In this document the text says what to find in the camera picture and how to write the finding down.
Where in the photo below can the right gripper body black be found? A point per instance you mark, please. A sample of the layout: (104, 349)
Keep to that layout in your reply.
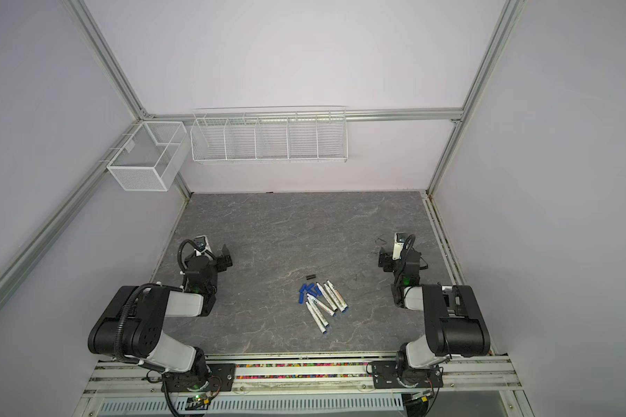
(386, 261)

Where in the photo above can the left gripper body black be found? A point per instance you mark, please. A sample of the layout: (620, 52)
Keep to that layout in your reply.
(222, 261)

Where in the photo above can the white marker pen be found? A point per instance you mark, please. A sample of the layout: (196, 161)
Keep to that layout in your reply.
(321, 305)
(339, 300)
(326, 296)
(317, 320)

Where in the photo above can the blue pen cap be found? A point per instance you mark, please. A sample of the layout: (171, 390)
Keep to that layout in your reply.
(302, 294)
(311, 289)

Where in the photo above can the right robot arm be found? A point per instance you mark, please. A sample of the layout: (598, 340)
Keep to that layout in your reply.
(453, 321)

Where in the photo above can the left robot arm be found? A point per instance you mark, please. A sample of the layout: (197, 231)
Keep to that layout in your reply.
(130, 330)

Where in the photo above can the white mesh box basket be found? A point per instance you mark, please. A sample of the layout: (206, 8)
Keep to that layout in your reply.
(151, 157)

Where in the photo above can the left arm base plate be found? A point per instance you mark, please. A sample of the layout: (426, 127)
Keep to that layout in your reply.
(218, 377)

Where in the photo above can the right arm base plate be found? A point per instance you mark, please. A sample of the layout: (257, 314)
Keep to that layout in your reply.
(393, 375)

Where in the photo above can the white wire wall basket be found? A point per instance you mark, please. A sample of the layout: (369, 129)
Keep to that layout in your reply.
(270, 134)

